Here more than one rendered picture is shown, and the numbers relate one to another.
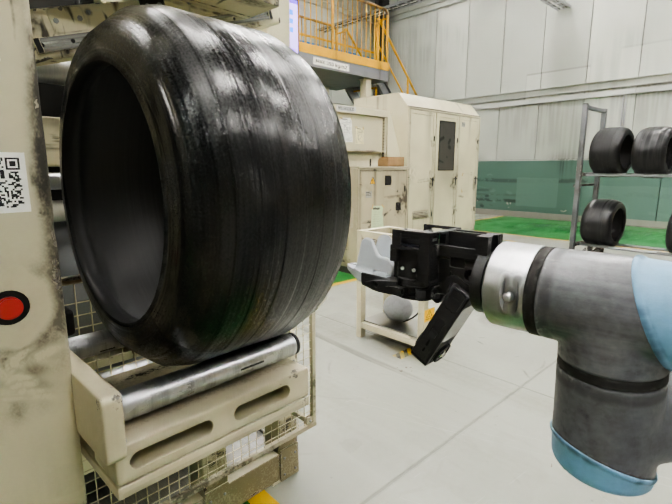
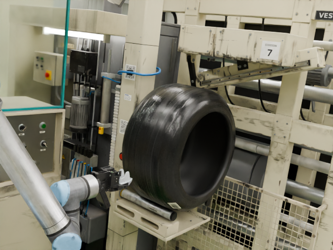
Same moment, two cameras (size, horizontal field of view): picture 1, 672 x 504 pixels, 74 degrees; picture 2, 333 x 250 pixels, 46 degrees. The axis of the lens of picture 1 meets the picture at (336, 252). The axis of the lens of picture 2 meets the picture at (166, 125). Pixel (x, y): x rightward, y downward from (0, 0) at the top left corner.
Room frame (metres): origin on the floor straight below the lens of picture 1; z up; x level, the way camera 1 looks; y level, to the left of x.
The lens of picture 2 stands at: (0.61, -1.61, 1.69)
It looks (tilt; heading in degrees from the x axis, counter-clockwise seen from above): 12 degrees down; 85
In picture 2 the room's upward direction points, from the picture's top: 7 degrees clockwise
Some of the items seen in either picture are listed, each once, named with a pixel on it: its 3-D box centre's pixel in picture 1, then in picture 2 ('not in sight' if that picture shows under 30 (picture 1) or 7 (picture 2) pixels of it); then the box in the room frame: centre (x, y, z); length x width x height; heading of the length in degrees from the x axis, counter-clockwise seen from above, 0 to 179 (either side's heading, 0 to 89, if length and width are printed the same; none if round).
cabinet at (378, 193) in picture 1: (367, 217); not in sight; (5.56, -0.39, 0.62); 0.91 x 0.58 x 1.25; 133
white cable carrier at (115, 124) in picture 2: not in sight; (118, 128); (0.52, 0.51, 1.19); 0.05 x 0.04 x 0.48; 46
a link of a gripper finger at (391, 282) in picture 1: (392, 281); not in sight; (0.54, -0.07, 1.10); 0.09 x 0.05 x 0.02; 46
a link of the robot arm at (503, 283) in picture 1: (514, 286); (87, 186); (0.45, -0.19, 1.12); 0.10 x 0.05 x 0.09; 136
